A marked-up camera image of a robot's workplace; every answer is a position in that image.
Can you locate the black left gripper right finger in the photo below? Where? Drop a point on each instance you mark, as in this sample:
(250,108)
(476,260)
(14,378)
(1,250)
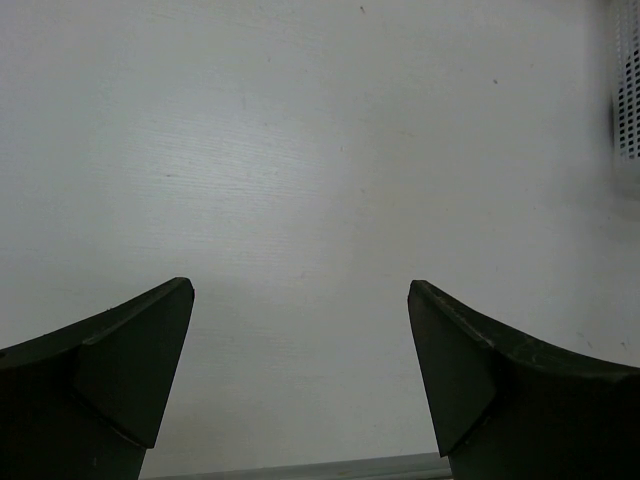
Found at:
(506,405)

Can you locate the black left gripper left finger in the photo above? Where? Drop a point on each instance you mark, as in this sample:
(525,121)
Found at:
(87,401)

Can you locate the white perforated plastic basket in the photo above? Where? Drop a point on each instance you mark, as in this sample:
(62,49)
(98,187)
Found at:
(625,83)

